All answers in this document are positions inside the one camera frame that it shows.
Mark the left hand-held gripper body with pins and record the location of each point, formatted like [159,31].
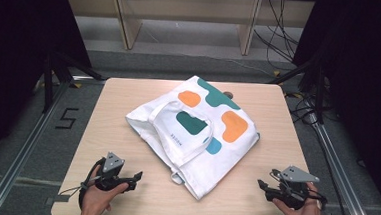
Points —
[112,164]

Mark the small brown round disc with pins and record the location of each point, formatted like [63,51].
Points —
[228,95]

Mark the black metal stand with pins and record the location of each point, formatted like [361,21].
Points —
[48,85]
[318,95]

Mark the grey tape strip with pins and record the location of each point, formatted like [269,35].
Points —
[57,199]

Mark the yellow tape piece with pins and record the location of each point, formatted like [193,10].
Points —
[77,85]
[292,95]

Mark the dark curtain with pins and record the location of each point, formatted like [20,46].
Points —
[363,81]
[18,43]

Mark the white tote bag coloured shapes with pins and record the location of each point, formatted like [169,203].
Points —
[192,154]

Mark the person's left hand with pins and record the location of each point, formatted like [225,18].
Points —
[97,198]

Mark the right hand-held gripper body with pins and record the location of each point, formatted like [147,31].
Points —
[290,193]

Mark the aluminium floor rail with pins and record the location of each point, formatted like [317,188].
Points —
[21,157]
[341,177]

